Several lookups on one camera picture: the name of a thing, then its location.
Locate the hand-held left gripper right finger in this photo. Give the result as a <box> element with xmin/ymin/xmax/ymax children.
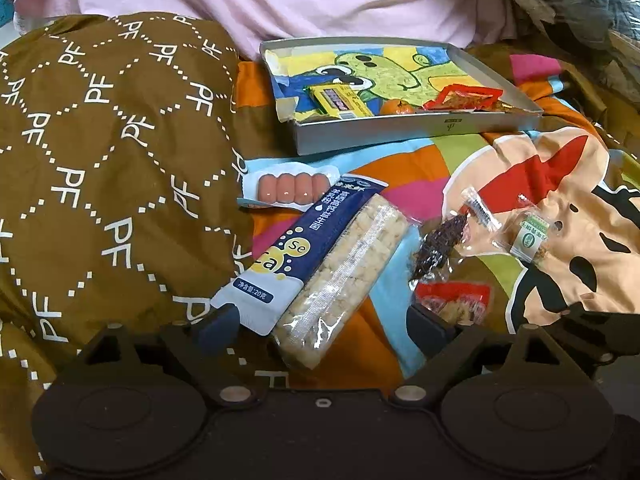
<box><xmin>389</xmin><ymin>302</ymin><xmax>593</xmax><ymax>406</ymax></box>

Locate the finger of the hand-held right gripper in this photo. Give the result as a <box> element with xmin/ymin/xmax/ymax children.
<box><xmin>552</xmin><ymin>307</ymin><xmax>622</xmax><ymax>377</ymax></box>

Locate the dark dried fruit clear packet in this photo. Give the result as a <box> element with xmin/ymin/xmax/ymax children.
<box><xmin>408</xmin><ymin>186</ymin><xmax>502</xmax><ymax>282</ymax></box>

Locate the pink sausage packet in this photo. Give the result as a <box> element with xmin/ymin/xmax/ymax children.
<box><xmin>238</xmin><ymin>171</ymin><xmax>333</xmax><ymax>210</ymax></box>

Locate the blue and white sachet packet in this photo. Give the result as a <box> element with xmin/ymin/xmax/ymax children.
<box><xmin>210</xmin><ymin>175</ymin><xmax>390</xmax><ymax>337</ymax></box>

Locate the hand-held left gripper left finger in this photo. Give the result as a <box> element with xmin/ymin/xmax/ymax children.
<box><xmin>75</xmin><ymin>305</ymin><xmax>258</xmax><ymax>407</ymax></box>

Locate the clear rice crisp bar packet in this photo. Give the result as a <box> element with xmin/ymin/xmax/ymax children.
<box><xmin>272</xmin><ymin>194</ymin><xmax>411</xmax><ymax>371</ymax></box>

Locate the red and white snack packet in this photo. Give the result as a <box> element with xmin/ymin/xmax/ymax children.
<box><xmin>416</xmin><ymin>281</ymin><xmax>494</xmax><ymax>325</ymax></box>

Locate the brown printed blanket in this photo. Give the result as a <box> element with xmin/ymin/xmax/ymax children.
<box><xmin>0</xmin><ymin>12</ymin><xmax>283</xmax><ymax>480</ymax></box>

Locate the tangerine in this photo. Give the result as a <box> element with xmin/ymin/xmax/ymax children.
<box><xmin>379</xmin><ymin>99</ymin><xmax>416</xmax><ymax>116</ymax></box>

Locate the clear plastic bag of clothes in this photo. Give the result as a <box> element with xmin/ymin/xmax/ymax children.
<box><xmin>495</xmin><ymin>0</ymin><xmax>640</xmax><ymax>92</ymax></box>

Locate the red crinkled snack packet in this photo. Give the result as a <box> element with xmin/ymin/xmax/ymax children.
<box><xmin>421</xmin><ymin>85</ymin><xmax>504</xmax><ymax>112</ymax></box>

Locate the grey box with cartoon drawing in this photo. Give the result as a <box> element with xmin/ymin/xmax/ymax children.
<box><xmin>259</xmin><ymin>36</ymin><xmax>545</xmax><ymax>157</ymax></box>

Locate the yellow snack packet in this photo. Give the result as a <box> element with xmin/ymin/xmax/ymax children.
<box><xmin>306</xmin><ymin>83</ymin><xmax>374</xmax><ymax>122</ymax></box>

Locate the brown snack green label wrapper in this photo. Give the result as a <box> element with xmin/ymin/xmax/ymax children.
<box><xmin>499</xmin><ymin>204</ymin><xmax>552</xmax><ymax>267</ymax></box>

